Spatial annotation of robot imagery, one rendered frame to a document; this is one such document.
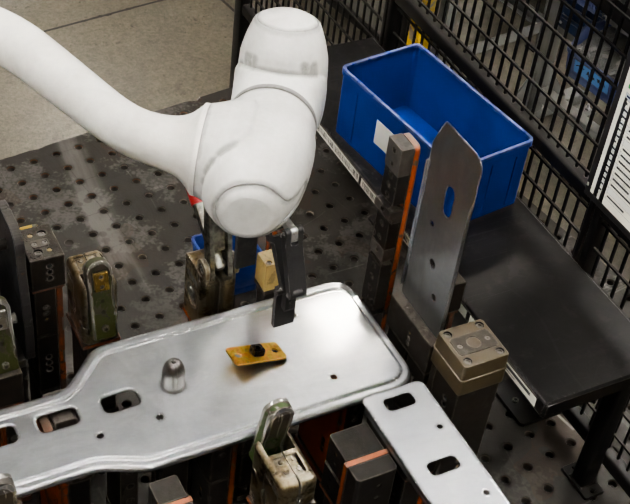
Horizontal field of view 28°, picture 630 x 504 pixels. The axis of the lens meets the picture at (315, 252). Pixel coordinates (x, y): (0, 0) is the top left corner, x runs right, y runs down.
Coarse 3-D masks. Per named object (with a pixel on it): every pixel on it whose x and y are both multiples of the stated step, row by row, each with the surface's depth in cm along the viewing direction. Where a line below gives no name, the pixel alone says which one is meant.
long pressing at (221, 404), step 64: (192, 320) 182; (256, 320) 184; (320, 320) 185; (128, 384) 172; (192, 384) 173; (256, 384) 175; (320, 384) 176; (384, 384) 177; (0, 448) 162; (64, 448) 163; (128, 448) 164; (192, 448) 166
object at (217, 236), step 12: (204, 216) 177; (204, 228) 179; (216, 228) 179; (204, 240) 180; (216, 240) 180; (228, 240) 180; (204, 252) 181; (228, 252) 181; (228, 264) 182; (228, 276) 183
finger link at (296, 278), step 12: (288, 228) 154; (300, 228) 154; (288, 240) 154; (300, 240) 155; (288, 252) 155; (300, 252) 156; (288, 264) 155; (300, 264) 156; (288, 276) 156; (300, 276) 157; (288, 288) 157
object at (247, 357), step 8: (256, 344) 177; (264, 344) 179; (272, 344) 180; (232, 352) 176; (240, 352) 176; (248, 352) 177; (256, 352) 176; (264, 352) 177; (272, 352) 178; (280, 352) 179; (232, 360) 174; (240, 360) 174; (248, 360) 175; (256, 360) 175; (264, 360) 176; (272, 360) 177
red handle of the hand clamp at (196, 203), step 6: (192, 198) 183; (198, 198) 183; (192, 204) 183; (198, 204) 183; (198, 210) 183; (198, 216) 183; (198, 222) 184; (216, 252) 182; (216, 258) 182; (222, 258) 182; (216, 264) 182; (222, 264) 182; (216, 270) 182
